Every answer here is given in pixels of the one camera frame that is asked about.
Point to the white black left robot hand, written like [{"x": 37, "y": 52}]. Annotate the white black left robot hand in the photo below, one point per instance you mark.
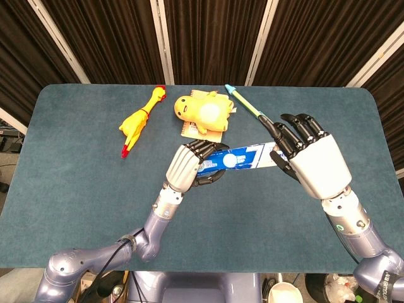
[{"x": 181, "y": 167}]

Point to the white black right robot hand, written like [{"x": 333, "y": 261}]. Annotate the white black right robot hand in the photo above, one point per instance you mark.
[{"x": 322, "y": 164}]

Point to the purple silver right robot arm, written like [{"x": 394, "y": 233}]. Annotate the purple silver right robot arm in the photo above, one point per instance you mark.
[{"x": 363, "y": 240}]

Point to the blue white toothpaste box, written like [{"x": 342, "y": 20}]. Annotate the blue white toothpaste box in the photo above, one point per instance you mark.
[{"x": 240, "y": 159}]

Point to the white round bowl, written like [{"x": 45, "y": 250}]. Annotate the white round bowl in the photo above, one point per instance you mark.
[{"x": 285, "y": 292}]

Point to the dark brown pleated curtain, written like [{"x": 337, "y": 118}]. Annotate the dark brown pleated curtain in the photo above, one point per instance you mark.
[{"x": 214, "y": 38}]

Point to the purple robot torso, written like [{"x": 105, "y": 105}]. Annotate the purple robot torso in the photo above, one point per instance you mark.
[{"x": 195, "y": 287}]

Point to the yellow plush duck toy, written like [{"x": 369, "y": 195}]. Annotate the yellow plush duck toy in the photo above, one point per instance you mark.
[{"x": 205, "y": 110}]

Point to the green blue water squirter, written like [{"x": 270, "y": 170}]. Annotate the green blue water squirter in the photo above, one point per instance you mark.
[{"x": 243, "y": 99}]

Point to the yellow rubber chicken toy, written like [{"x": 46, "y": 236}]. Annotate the yellow rubber chicken toy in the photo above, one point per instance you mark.
[{"x": 135, "y": 123}]

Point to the purple silver left robot arm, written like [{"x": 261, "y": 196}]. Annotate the purple silver left robot arm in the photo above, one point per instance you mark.
[{"x": 158, "y": 227}]

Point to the grey cloth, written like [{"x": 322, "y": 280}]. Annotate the grey cloth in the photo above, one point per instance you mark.
[{"x": 19, "y": 287}]

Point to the black bag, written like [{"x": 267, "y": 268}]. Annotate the black bag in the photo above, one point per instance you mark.
[{"x": 105, "y": 288}]

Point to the black floor device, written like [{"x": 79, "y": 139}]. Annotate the black floor device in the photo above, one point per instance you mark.
[{"x": 12, "y": 146}]

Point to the brown spiral notebook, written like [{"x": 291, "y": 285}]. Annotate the brown spiral notebook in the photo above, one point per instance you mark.
[{"x": 214, "y": 136}]

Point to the teal table cloth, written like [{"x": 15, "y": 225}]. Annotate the teal table cloth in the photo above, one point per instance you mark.
[{"x": 79, "y": 205}]

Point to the white partition frame post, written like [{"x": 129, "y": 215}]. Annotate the white partition frame post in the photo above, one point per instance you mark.
[
  {"x": 12, "y": 120},
  {"x": 58, "y": 41},
  {"x": 261, "y": 41},
  {"x": 375, "y": 57},
  {"x": 162, "y": 41}
]

